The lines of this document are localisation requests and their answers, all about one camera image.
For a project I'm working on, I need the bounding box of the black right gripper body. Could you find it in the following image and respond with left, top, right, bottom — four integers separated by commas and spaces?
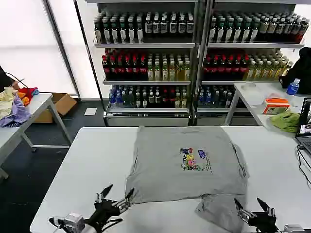
247, 212, 280, 233

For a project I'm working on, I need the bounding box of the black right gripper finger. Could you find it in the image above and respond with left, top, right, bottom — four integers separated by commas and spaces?
234, 198, 253, 223
257, 198, 276, 216

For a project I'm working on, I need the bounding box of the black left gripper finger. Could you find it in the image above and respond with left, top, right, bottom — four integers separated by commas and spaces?
114, 188, 135, 213
95, 184, 113, 202

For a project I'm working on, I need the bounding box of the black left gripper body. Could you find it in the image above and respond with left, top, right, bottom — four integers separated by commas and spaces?
85, 198, 121, 228

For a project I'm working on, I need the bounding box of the grey printed shirt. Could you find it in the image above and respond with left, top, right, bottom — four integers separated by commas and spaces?
124, 125, 251, 233

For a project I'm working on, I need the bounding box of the green cloth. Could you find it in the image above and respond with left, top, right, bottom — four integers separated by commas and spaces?
270, 110, 301, 133

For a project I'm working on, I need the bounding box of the open black laptop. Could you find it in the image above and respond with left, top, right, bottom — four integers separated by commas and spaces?
294, 97, 311, 156

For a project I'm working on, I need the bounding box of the brown cardboard box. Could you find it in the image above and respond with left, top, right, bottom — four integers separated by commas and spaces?
34, 93, 78, 124

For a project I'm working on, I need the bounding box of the orange tissue box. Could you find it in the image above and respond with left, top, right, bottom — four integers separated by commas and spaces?
262, 98, 291, 115

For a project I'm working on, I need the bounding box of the white side table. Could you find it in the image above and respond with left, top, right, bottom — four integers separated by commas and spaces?
0, 93, 73, 180

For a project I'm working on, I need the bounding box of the white desk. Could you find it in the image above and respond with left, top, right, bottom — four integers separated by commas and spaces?
223, 82, 311, 139

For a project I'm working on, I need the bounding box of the purple cloth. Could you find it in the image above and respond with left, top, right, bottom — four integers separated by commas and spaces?
0, 95, 32, 128

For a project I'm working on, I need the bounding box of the white tape roll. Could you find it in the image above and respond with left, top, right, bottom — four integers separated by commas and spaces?
242, 82, 258, 92

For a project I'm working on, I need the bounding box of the clear bottle with blue cap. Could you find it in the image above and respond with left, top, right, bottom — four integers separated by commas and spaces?
286, 78, 301, 96

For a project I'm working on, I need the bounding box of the red and orange cloth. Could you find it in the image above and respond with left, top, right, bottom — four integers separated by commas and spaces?
17, 86, 39, 105

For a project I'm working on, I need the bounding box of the cream cloth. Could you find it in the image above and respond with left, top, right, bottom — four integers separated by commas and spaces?
0, 87, 19, 119

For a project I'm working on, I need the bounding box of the shelf unit with drink bottles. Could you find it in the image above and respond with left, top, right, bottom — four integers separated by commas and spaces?
93, 0, 198, 127
196, 0, 307, 126

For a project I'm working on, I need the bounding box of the black bag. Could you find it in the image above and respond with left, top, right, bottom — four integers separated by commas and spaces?
278, 47, 311, 95

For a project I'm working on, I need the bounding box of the person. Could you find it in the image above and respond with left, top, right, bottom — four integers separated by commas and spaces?
0, 65, 20, 93

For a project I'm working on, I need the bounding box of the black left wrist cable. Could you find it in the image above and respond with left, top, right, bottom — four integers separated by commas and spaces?
96, 217, 123, 233

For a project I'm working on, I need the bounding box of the black laptop cable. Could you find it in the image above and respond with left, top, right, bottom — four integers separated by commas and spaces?
296, 144, 311, 184

